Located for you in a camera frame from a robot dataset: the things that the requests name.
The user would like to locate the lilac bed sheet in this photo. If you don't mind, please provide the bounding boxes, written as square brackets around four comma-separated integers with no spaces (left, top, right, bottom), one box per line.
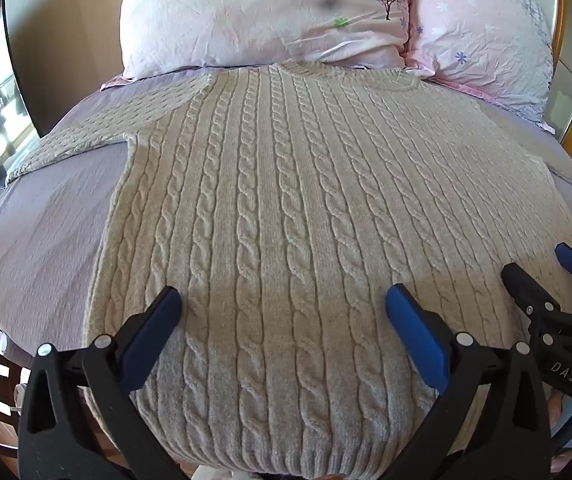
[0,62,572,361]

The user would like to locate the pink floral pillow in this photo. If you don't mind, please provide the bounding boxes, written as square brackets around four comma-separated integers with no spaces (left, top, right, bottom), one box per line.
[405,0,556,126]

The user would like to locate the white floral pillow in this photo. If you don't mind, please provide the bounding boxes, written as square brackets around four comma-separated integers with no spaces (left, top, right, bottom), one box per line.
[118,0,413,81]

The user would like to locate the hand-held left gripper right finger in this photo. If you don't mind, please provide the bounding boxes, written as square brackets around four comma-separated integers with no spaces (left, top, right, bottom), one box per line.
[385,284,553,480]

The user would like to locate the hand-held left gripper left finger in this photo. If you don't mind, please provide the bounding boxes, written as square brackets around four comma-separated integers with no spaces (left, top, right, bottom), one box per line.
[16,285,189,480]

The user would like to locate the cream cable knit sweater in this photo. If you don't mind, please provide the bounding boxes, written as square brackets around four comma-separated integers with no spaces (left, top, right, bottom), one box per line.
[5,59,572,477]

